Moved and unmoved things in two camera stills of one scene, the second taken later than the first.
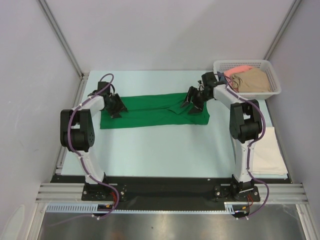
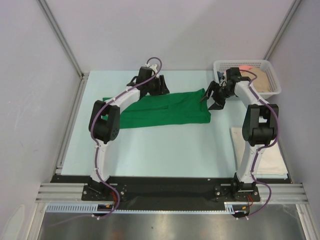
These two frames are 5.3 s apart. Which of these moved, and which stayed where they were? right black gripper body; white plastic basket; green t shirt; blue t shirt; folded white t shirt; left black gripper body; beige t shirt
Moved: right black gripper body; left black gripper body
Stayed: green t shirt; white plastic basket; beige t shirt; blue t shirt; folded white t shirt
